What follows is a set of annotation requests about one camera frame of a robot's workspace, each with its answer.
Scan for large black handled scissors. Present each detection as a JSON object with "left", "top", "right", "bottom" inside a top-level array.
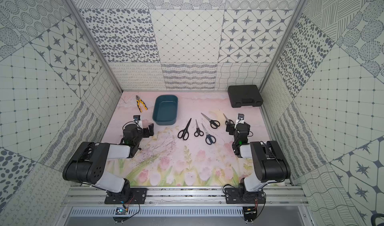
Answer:
[{"left": 201, "top": 113, "right": 221, "bottom": 129}]

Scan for blue handled scissors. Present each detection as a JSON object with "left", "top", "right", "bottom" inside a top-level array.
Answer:
[{"left": 202, "top": 125, "right": 216, "bottom": 145}]

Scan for small black handled scissors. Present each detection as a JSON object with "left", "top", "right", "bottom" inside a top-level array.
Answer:
[{"left": 194, "top": 120, "right": 204, "bottom": 137}]

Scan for all-black scissors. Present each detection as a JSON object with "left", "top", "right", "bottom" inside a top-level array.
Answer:
[{"left": 178, "top": 118, "right": 192, "bottom": 140}]

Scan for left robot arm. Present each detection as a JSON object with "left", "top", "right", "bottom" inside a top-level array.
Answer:
[{"left": 63, "top": 120, "right": 154, "bottom": 199}]

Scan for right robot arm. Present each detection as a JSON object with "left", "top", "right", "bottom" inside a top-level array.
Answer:
[{"left": 226, "top": 117, "right": 291, "bottom": 198}]

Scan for teal plastic storage box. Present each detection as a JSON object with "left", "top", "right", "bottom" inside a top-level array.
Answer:
[{"left": 153, "top": 95, "right": 178, "bottom": 126}]

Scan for yellow black pliers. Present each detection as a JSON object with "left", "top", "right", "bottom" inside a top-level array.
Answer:
[{"left": 136, "top": 95, "right": 148, "bottom": 112}]

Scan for black plastic tool case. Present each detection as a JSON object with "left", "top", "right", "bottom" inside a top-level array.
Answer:
[{"left": 228, "top": 85, "right": 264, "bottom": 108}]

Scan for left controller board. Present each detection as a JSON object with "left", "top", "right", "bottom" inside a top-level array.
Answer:
[{"left": 113, "top": 208, "right": 128, "bottom": 223}]

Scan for controller board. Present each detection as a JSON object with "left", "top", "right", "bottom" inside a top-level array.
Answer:
[
  {"left": 113, "top": 208, "right": 128, "bottom": 223},
  {"left": 243, "top": 207, "right": 258, "bottom": 224}
]

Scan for right controller board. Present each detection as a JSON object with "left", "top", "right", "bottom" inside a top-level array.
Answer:
[{"left": 243, "top": 207, "right": 258, "bottom": 224}]

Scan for white vent grille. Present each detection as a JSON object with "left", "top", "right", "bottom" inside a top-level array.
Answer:
[{"left": 70, "top": 207, "right": 243, "bottom": 217}]

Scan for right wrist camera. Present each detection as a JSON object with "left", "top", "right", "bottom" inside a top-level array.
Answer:
[{"left": 236, "top": 113, "right": 245, "bottom": 125}]

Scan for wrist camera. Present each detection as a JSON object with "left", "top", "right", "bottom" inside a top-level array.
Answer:
[
  {"left": 133, "top": 115, "right": 143, "bottom": 128},
  {"left": 236, "top": 113, "right": 245, "bottom": 125}
]

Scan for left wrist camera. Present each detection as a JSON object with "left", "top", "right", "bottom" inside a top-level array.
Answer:
[{"left": 133, "top": 115, "right": 143, "bottom": 128}]

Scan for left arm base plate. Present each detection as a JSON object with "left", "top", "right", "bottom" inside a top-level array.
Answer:
[{"left": 104, "top": 188, "right": 148, "bottom": 205}]

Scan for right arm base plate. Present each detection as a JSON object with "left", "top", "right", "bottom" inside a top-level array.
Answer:
[{"left": 223, "top": 187, "right": 266, "bottom": 205}]

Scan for aluminium mounting rail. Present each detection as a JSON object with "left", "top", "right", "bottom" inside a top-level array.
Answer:
[{"left": 63, "top": 186, "right": 309, "bottom": 207}]

